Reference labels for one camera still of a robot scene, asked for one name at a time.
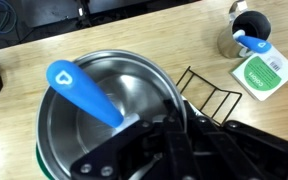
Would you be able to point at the small steel mug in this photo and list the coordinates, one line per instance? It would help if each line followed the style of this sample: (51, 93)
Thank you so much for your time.
(242, 22)

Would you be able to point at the blue-handled spoon in mug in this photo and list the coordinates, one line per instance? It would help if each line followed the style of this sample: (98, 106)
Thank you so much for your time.
(252, 43)

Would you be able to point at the black wire rack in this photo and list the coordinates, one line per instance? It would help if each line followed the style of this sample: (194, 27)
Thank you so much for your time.
(207, 98)

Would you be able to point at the green round plate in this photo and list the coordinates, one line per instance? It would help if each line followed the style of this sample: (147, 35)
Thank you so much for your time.
(42, 165)

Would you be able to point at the blue-handled spoon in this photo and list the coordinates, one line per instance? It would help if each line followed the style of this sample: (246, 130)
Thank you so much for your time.
(75, 85)
(252, 43)

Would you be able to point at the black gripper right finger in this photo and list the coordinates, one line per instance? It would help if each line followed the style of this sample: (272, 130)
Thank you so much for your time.
(199, 149)

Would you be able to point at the silver metal bowl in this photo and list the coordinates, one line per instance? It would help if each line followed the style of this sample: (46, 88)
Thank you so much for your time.
(132, 82)

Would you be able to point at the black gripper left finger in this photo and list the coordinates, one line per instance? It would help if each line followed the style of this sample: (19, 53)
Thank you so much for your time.
(121, 156)

